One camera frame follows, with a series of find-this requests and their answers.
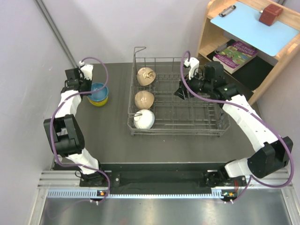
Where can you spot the aluminium corner profile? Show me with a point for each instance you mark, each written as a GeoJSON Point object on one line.
{"type": "Point", "coordinates": [55, 31]}

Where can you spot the white bowl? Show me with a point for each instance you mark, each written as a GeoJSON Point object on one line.
{"type": "Point", "coordinates": [144, 119]}

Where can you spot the grey wire dish rack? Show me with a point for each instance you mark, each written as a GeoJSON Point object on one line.
{"type": "Point", "coordinates": [173, 115]}

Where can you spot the cream bowl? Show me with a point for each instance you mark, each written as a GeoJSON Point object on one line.
{"type": "Point", "coordinates": [145, 76]}

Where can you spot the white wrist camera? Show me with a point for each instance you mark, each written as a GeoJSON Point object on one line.
{"type": "Point", "coordinates": [86, 69]}
{"type": "Point", "coordinates": [193, 64]}

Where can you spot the orange bowl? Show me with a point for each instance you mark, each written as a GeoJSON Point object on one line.
{"type": "Point", "coordinates": [103, 99]}

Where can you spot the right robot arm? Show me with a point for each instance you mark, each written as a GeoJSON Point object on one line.
{"type": "Point", "coordinates": [271, 151]}

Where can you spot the light blue clipboard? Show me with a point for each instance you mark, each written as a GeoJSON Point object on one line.
{"type": "Point", "coordinates": [243, 22]}

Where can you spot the yellow-green bowl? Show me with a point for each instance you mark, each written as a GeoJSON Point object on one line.
{"type": "Point", "coordinates": [98, 105]}

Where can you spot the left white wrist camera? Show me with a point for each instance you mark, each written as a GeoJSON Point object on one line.
{"type": "Point", "coordinates": [86, 69]}

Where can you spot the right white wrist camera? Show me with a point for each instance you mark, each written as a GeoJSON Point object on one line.
{"type": "Point", "coordinates": [193, 64]}

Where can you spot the tan speckled bowl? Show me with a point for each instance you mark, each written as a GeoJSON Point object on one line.
{"type": "Point", "coordinates": [144, 99]}

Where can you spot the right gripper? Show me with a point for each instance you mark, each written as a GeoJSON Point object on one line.
{"type": "Point", "coordinates": [181, 92]}

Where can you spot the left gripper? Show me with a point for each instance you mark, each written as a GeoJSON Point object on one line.
{"type": "Point", "coordinates": [89, 82]}

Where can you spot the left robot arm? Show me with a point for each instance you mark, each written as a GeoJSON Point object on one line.
{"type": "Point", "coordinates": [63, 132]}

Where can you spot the red-brown box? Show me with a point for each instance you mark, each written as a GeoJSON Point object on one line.
{"type": "Point", "coordinates": [270, 14]}

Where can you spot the wooden shelf unit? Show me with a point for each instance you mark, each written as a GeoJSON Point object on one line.
{"type": "Point", "coordinates": [213, 37]}

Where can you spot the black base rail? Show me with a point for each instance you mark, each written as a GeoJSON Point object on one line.
{"type": "Point", "coordinates": [158, 178]}

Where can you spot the purple green book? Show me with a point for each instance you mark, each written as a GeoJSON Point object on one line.
{"type": "Point", "coordinates": [235, 56]}

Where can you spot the blue bowl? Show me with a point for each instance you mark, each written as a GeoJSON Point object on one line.
{"type": "Point", "coordinates": [101, 92]}

